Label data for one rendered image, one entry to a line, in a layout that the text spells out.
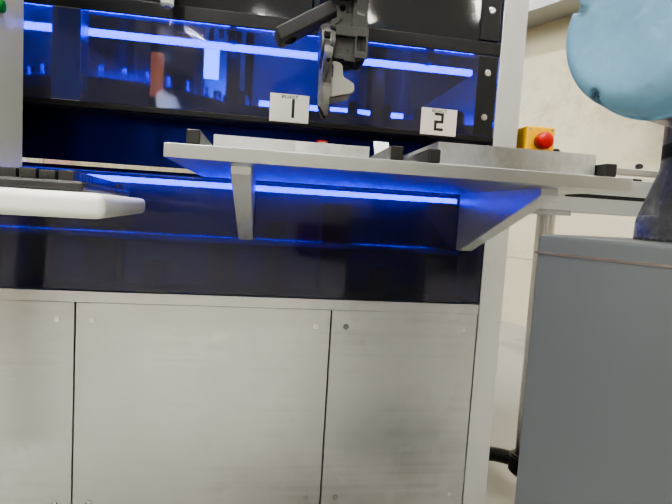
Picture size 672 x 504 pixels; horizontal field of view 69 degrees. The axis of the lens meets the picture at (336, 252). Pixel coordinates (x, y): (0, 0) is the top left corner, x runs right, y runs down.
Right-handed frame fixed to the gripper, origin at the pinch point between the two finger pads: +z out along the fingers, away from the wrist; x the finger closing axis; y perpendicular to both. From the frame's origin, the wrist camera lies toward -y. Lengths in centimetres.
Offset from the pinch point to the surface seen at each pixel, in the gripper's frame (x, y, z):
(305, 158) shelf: -20.8, -3.9, 11.2
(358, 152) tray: -6.8, 6.1, 8.0
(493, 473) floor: 51, 67, 98
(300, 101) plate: 19.1, -2.7, -5.2
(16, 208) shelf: -33, -36, 20
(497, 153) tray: -18.3, 25.6, 7.9
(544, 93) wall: 265, 197, -83
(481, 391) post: 19, 45, 59
